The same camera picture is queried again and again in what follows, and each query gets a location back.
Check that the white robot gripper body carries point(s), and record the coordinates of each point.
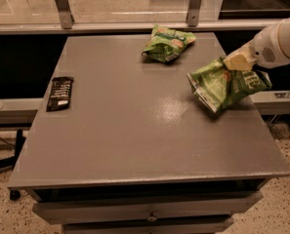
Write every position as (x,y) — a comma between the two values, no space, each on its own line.
(265,52)

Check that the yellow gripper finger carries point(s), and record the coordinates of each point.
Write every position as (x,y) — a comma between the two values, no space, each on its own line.
(241,59)

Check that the green jalapeno chip bag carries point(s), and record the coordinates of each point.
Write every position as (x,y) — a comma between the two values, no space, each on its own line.
(218,88)

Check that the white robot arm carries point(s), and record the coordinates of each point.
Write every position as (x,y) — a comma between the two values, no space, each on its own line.
(284,37)

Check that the green rice chip bag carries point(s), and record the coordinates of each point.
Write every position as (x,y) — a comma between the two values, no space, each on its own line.
(167,44)

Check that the grey lower cabinet drawer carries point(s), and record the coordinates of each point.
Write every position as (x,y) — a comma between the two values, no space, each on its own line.
(174,225)

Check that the grey cabinet drawer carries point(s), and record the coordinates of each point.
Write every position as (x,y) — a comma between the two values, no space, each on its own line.
(228,203)
(174,225)

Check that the round metal drawer lock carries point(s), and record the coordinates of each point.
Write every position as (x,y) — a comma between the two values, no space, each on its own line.
(151,218)

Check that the grey upper cabinet drawer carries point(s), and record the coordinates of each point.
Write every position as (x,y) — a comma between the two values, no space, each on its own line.
(228,203)

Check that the black chair base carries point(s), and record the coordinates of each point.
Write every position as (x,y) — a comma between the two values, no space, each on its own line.
(11,161)

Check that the right metal railing bracket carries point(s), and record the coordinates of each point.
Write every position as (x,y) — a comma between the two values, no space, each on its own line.
(193,11)

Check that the metal railing bracket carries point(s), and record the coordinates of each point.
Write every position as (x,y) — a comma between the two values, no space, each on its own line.
(193,11)
(65,14)

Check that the left metal railing bracket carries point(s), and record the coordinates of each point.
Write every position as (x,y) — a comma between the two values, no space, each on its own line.
(65,14)

